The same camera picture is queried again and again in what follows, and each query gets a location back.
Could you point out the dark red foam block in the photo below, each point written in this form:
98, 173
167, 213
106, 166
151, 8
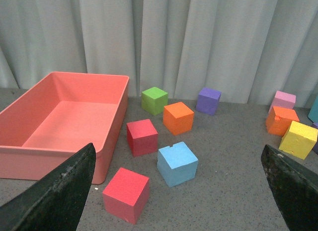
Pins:
142, 137

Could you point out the orange foam block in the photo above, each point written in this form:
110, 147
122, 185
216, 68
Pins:
279, 119
178, 118

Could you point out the green foam block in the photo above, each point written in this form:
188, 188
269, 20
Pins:
154, 100

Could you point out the purple foam block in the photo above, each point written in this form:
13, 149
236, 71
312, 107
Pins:
315, 148
208, 101

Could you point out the purple foam block back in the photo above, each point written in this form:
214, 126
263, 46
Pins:
208, 101

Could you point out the yellow foam block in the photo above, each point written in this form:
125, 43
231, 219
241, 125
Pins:
299, 140

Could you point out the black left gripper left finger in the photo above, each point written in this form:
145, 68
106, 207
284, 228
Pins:
56, 201

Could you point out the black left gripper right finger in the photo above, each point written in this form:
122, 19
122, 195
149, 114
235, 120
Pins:
294, 188

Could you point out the grey curtain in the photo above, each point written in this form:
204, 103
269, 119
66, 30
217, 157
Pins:
247, 49

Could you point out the red foam block front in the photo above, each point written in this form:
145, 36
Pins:
126, 195

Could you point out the pink plastic bin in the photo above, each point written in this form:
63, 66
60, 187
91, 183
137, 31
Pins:
58, 116

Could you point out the pink foam block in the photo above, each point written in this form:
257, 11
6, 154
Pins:
283, 99

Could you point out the orange foam block left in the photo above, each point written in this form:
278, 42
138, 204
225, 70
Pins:
178, 118

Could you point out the notched light blue foam block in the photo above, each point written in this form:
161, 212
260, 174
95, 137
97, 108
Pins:
177, 164

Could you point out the light blue plastic bin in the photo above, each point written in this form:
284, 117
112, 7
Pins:
313, 113

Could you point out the purple foam block right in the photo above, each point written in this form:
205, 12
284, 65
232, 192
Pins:
315, 148

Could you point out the orange foam block right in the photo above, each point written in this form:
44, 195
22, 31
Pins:
279, 119

